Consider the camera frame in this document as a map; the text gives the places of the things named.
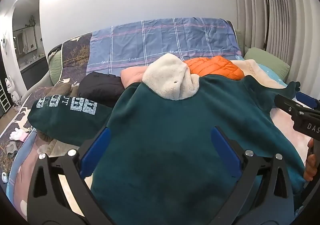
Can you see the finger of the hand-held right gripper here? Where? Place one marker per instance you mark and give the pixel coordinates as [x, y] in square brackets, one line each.
[308, 100]
[286, 104]

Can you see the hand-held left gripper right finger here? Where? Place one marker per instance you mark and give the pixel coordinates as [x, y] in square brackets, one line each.
[223, 146]

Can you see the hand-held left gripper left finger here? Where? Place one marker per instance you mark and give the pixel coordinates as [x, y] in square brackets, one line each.
[100, 146]

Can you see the dark green fleece hoodie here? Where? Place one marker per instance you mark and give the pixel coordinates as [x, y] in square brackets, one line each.
[162, 140]

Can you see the person's right hand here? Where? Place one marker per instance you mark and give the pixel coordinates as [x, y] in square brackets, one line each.
[312, 165]

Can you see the pink patterned bed sheet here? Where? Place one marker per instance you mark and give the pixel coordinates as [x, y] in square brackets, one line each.
[290, 135]

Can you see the cream fleece blanket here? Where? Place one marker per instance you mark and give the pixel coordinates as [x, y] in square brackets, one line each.
[257, 75]

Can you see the green pillow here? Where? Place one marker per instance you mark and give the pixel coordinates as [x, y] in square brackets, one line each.
[267, 61]
[55, 67]

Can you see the black padded jacket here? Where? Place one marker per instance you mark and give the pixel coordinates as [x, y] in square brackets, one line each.
[101, 89]

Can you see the brown fleece garment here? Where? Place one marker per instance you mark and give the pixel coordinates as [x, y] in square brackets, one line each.
[63, 89]

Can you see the pink padded garment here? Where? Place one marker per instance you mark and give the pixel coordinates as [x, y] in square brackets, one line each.
[132, 75]

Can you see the orange puffer jacket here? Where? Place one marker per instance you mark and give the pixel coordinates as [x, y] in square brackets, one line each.
[212, 66]

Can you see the grey pleated curtain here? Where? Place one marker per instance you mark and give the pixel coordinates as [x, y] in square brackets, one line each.
[287, 15]

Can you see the grey slipper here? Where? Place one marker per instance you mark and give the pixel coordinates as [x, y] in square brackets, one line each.
[10, 149]

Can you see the dark floral deer blanket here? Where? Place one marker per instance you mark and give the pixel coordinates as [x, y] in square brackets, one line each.
[75, 52]

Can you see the white cat figurine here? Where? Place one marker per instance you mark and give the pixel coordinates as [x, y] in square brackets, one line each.
[12, 90]

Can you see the white ladder shelf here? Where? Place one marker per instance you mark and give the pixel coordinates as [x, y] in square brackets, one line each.
[5, 101]

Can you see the blue plaid bed sheet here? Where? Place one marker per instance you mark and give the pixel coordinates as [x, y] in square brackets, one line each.
[155, 42]

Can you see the hanging green plant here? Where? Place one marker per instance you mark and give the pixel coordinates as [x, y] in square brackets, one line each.
[31, 20]

